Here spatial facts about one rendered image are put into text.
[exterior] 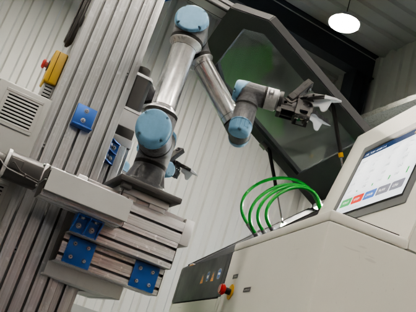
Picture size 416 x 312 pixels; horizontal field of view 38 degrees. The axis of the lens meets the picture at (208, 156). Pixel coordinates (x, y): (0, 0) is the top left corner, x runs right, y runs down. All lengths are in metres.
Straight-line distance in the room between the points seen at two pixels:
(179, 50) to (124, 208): 0.58
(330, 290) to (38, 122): 1.14
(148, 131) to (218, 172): 7.96
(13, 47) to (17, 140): 7.28
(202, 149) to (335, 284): 8.46
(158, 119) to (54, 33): 7.70
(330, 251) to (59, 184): 0.80
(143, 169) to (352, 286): 0.85
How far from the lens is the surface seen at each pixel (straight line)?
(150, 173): 2.04
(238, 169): 10.11
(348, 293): 1.51
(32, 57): 9.35
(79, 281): 2.08
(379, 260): 1.56
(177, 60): 2.08
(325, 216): 1.53
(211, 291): 2.23
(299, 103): 2.05
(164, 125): 1.95
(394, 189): 1.85
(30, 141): 2.11
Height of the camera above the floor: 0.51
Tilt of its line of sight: 20 degrees up
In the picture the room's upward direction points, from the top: 18 degrees clockwise
